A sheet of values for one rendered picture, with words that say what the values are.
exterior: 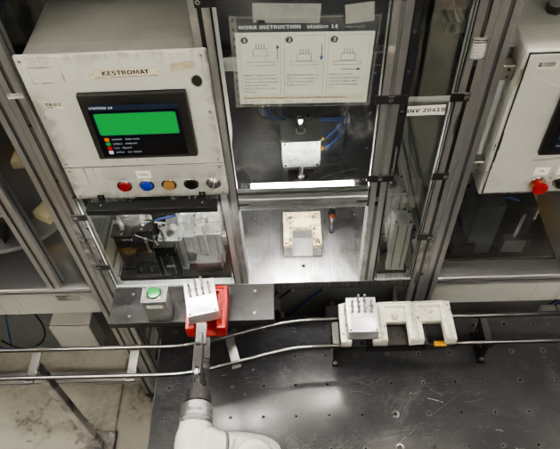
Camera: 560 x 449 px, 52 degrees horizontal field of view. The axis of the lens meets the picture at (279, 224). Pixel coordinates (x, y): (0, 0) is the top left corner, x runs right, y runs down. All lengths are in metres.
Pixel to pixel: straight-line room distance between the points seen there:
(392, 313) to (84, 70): 1.20
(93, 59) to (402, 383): 1.40
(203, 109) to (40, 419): 1.93
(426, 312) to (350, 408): 0.40
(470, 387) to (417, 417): 0.21
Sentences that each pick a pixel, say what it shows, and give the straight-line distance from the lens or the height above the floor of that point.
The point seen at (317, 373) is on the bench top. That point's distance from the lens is 2.05.
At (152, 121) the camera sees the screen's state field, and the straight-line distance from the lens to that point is 1.41.
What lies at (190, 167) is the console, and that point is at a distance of 1.53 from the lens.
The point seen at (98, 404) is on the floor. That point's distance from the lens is 2.90.
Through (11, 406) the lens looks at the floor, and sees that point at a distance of 3.05.
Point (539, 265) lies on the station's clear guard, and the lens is 2.10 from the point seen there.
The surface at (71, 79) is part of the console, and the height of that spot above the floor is 1.77.
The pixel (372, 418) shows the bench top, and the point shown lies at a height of 0.68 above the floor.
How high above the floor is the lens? 2.54
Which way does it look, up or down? 51 degrees down
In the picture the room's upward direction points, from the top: 3 degrees counter-clockwise
